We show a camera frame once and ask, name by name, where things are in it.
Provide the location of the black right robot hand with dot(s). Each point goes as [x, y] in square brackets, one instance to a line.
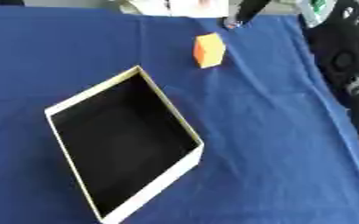
[246, 10]

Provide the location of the silver and black right robot arm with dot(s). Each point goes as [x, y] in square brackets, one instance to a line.
[343, 59]

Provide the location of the white box with black inside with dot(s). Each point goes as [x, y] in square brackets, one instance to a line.
[124, 140]

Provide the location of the orange and yellow block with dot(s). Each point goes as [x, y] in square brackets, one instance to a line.
[210, 51]

